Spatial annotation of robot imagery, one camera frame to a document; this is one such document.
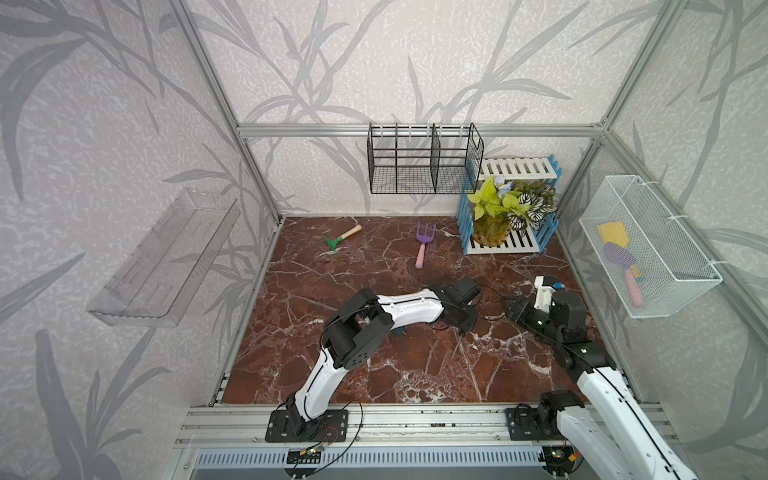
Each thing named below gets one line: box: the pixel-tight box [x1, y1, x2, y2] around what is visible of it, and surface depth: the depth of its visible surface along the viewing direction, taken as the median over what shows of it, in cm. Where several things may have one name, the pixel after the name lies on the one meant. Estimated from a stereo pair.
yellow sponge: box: [597, 221, 629, 248], surface depth 88 cm
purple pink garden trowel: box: [604, 242, 645, 308], surface depth 77 cm
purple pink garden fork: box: [415, 222, 437, 269], surface depth 114 cm
